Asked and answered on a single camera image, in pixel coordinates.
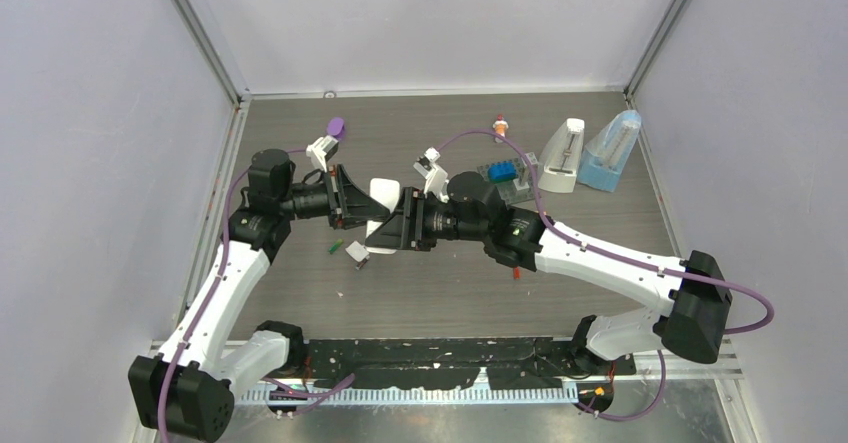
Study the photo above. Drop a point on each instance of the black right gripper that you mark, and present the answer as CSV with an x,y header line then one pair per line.
x,y
405,229

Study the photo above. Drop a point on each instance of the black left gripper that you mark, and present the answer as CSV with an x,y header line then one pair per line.
x,y
348,205

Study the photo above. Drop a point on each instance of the white remote with red keypad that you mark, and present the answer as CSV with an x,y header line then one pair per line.
x,y
387,193

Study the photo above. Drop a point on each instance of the white battery cover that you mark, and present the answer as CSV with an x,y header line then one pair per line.
x,y
358,252

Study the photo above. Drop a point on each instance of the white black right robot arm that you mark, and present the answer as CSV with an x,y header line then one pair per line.
x,y
684,308

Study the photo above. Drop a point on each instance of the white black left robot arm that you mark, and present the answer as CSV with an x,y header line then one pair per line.
x,y
189,388

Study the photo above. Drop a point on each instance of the green battery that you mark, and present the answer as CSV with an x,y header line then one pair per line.
x,y
335,246

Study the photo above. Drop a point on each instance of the purple plastic cap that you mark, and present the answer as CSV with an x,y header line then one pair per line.
x,y
336,128

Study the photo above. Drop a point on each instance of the grey building block baseplate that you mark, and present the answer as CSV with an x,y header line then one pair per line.
x,y
507,190

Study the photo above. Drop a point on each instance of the blue building brick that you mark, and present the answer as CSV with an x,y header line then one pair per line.
x,y
503,171

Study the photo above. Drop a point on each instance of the small orange white bottle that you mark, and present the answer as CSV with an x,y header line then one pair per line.
x,y
500,127

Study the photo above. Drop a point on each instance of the white metronome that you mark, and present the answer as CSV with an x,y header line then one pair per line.
x,y
560,159

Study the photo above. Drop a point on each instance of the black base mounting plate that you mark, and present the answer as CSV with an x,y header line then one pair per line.
x,y
446,363

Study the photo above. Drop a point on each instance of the light blue metronome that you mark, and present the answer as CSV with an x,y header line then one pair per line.
x,y
604,156

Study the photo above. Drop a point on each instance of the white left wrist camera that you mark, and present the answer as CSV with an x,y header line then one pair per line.
x,y
321,151

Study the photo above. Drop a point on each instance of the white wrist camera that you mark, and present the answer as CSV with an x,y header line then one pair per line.
x,y
321,151
436,177

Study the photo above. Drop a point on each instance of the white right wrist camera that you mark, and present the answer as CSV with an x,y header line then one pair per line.
x,y
436,177

